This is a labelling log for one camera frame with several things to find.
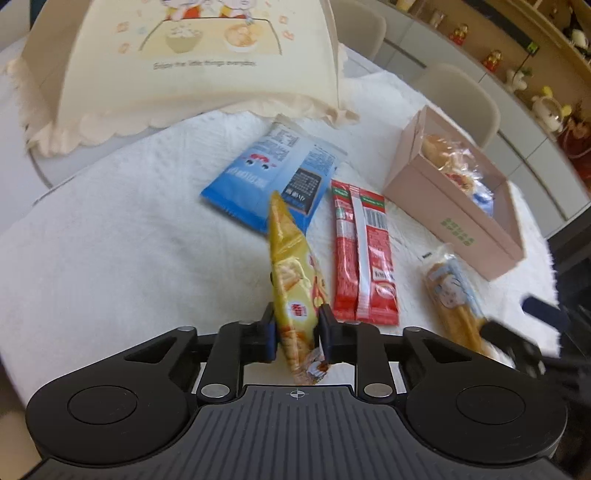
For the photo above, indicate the small blue snack packet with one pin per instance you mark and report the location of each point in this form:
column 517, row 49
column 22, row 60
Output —
column 483, row 201

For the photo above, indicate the cream cartoon food cover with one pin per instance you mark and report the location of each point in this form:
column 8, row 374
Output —
column 138, row 69

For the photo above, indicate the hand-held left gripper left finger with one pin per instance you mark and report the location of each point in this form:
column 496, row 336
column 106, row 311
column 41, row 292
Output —
column 269, row 334

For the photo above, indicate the clear bread stick packet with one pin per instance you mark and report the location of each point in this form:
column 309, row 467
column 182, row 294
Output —
column 450, row 295
column 438, row 147

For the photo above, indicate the red doll figurine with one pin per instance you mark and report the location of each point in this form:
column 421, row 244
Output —
column 459, row 34
column 493, row 60

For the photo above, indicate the red snack packet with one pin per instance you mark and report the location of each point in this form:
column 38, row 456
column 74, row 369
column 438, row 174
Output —
column 459, row 181

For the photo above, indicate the white textured tablecloth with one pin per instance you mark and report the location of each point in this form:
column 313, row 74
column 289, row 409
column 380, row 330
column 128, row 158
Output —
column 138, row 230

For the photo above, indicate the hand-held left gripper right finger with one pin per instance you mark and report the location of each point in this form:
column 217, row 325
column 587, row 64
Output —
column 325, row 334

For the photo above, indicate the white sideboard cabinet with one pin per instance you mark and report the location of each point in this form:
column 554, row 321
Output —
column 531, row 152

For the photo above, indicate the cream plush figurine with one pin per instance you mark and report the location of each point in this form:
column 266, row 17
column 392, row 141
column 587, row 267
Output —
column 517, row 78

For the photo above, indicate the red striped stick packet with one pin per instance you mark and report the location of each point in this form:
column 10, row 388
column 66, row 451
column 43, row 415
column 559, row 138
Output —
column 344, row 258
column 381, row 258

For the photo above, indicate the pink cardboard box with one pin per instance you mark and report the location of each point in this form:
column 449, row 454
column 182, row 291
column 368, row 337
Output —
column 461, row 230

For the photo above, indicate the beige dining chair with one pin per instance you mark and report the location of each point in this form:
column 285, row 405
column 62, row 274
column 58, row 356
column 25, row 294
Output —
column 358, row 27
column 457, row 106

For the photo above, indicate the yellow snack packet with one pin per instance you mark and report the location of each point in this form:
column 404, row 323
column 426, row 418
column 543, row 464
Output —
column 291, row 277

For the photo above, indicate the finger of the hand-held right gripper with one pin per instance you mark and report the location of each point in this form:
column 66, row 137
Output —
column 508, row 341
column 542, row 311

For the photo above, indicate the white round figurine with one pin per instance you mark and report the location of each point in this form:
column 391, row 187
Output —
column 547, row 108

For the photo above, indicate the blue white snack packet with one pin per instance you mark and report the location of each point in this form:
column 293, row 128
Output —
column 258, row 170

